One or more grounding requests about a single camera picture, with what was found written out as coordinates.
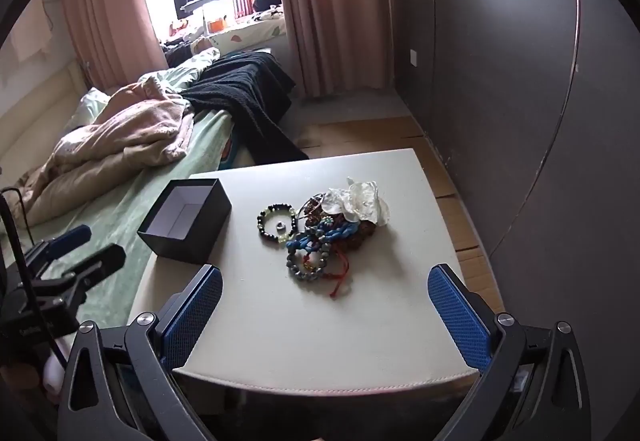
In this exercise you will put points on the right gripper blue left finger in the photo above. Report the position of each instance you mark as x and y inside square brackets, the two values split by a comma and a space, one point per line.
[184, 317]

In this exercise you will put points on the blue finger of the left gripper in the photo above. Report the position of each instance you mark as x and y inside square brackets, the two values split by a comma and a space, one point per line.
[69, 241]
[92, 270]

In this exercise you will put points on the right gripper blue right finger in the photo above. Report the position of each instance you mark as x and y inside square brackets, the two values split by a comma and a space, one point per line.
[468, 319]

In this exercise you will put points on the black jewelry box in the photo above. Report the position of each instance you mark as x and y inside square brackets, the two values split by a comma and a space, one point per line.
[186, 219]

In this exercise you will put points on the clear plastic bag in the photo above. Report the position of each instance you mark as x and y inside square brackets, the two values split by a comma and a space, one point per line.
[357, 202]

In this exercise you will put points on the green bed sheet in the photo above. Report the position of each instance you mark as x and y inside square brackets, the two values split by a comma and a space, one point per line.
[115, 216]

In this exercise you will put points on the pink beige blanket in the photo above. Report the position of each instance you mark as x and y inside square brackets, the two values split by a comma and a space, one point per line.
[142, 126]

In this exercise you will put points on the white square table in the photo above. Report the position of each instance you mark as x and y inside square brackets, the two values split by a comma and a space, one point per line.
[378, 332]

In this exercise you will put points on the flattened cardboard on floor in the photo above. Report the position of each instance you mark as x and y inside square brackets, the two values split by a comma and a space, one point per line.
[385, 134]

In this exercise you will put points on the black knitted throw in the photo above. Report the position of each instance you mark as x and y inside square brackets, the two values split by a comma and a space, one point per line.
[254, 89]

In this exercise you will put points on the left pink curtain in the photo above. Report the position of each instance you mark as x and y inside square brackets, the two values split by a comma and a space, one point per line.
[114, 40]

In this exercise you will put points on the pink curtain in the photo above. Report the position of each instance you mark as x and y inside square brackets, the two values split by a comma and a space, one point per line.
[114, 40]
[339, 45]

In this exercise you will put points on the orange cup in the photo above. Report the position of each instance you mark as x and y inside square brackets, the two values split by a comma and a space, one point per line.
[217, 25]

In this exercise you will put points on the floral windowsill cushion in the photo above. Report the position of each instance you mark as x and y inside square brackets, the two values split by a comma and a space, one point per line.
[246, 34]

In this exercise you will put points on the dark wardrobe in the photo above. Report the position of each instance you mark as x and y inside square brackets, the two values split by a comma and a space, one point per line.
[533, 108]

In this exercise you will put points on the right pink curtain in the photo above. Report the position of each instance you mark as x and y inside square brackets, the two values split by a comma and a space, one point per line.
[339, 45]

